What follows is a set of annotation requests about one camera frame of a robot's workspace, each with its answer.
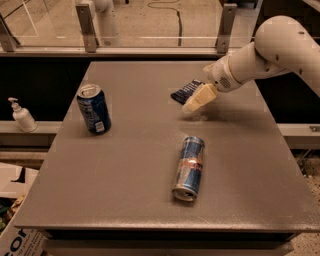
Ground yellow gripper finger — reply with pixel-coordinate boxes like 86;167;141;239
182;84;218;113

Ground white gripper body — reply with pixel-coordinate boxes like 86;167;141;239
203;56;242;93

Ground dark blue rxbar wrapper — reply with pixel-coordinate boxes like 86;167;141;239
170;79;203;105

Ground blue pepsi can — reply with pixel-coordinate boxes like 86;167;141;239
77;84;111;135

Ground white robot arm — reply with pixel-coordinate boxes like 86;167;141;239
182;16;320;113

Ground red bull can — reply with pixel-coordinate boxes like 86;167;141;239
172;136;205;202

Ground white pump dispenser bottle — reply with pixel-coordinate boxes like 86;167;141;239
8;97;37;132

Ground white cardboard box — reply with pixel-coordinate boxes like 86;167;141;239
0;163;44;256

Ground metal railing bracket right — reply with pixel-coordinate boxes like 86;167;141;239
216;3;237;54

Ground metal railing bracket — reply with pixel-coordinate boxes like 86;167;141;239
216;3;237;54
75;0;99;53

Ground black floor cable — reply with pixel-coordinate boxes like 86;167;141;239
147;0;184;47

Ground metal railing bracket left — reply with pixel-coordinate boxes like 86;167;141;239
75;0;99;53

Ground metal bracket far left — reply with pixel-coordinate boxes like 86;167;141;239
0;13;20;52

